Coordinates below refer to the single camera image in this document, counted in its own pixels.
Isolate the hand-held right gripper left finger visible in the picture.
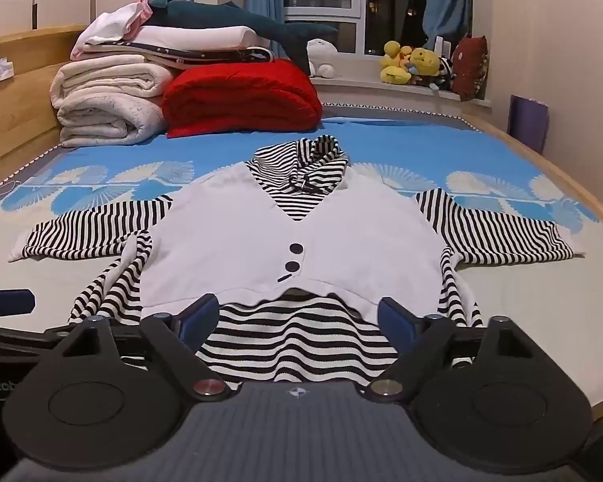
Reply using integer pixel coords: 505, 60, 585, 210
55, 294, 229, 402

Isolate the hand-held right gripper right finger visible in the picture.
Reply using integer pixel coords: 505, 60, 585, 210
367, 297, 533, 405

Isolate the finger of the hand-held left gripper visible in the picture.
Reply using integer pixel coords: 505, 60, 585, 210
0, 322, 88, 362
0, 288, 36, 318

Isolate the striped and white small sweater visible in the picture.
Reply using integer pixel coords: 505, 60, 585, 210
7, 135, 586, 387

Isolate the blue and white printed blanket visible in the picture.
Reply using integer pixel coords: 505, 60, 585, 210
0, 103, 603, 413

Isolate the cream folded blanket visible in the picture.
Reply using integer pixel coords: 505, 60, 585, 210
49, 57, 174, 149

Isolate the red folded blanket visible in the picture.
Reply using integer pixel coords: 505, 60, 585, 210
162, 59, 324, 139

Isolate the window sill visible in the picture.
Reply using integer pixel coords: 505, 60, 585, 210
309, 75, 493, 108

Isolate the purple box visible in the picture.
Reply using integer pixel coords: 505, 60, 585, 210
507, 94, 550, 154

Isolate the black and white striped plush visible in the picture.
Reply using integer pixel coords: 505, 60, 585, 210
435, 57, 458, 92

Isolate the yellow duck plush toy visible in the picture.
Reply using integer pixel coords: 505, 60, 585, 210
380, 40, 415, 85

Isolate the yellow sponge plush toy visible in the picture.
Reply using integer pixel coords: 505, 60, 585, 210
409, 47, 445, 86

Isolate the dark red box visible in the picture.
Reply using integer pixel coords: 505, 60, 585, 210
451, 35, 489, 101

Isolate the white folded quilt dark trim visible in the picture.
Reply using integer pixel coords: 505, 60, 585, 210
70, 25, 277, 68

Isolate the white seal plush toy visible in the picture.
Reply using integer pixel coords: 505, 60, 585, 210
306, 39, 340, 78

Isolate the blue shark plush toy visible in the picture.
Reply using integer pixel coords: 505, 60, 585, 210
148, 0, 340, 76

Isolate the pink and white folded cloth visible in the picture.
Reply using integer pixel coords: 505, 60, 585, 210
83, 0, 154, 43

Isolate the wooden bed frame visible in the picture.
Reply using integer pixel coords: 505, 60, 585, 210
0, 24, 603, 423

